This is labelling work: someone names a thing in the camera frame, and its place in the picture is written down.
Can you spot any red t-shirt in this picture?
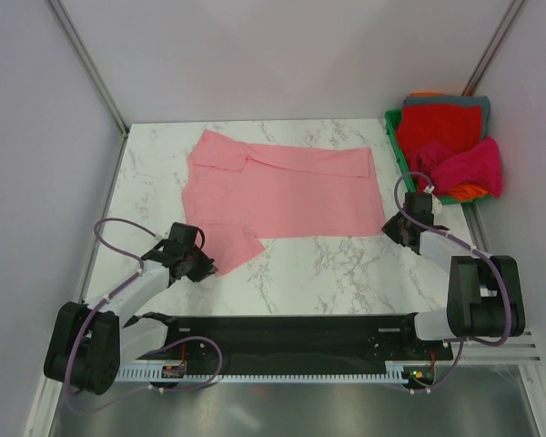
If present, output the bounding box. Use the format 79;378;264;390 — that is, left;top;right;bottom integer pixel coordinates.
396;104;483;155

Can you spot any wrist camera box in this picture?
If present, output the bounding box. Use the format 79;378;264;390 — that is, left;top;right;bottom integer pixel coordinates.
403;192;443;216
167;222;206;249

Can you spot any green plastic bin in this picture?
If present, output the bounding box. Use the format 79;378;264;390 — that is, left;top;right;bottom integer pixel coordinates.
384;109;476;205

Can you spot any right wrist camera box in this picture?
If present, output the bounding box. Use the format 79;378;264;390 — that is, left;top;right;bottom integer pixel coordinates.
403;192;443;216

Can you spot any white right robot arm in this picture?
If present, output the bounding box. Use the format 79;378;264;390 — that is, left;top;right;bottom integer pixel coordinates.
382;211;526;359

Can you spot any pink t-shirt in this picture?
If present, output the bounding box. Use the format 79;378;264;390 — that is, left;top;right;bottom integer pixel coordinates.
182;130;386;276

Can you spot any aluminium frame post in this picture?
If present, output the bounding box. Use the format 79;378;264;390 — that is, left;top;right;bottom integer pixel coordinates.
43;0;131;137
461;0;528;97

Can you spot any right aluminium frame post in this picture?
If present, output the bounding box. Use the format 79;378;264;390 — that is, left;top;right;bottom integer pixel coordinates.
461;0;528;97

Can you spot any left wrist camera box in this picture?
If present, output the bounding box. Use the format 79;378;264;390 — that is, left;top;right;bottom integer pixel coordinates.
167;222;206;249

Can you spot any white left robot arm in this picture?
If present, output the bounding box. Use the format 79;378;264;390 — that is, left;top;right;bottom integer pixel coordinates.
43;239;217;395

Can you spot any magenta t-shirt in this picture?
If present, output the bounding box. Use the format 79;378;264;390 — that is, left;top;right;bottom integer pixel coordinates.
408;137;503;198

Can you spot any aluminium front rail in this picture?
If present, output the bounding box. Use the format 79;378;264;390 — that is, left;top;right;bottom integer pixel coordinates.
45;325;542;364

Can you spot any left aluminium frame post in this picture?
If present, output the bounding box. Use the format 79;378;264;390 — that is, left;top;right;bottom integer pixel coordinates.
43;0;131;137

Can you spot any orange t-shirt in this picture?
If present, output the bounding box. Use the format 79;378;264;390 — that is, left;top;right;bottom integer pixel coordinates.
449;184;488;202

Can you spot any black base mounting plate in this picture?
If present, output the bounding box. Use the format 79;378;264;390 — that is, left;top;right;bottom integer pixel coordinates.
147;315;453;375

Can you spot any grey t-shirt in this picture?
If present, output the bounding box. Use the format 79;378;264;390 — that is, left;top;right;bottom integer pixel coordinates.
403;95;490;138

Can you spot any white slotted cable duct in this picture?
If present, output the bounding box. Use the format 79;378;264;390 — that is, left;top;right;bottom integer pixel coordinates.
115;361;430;384

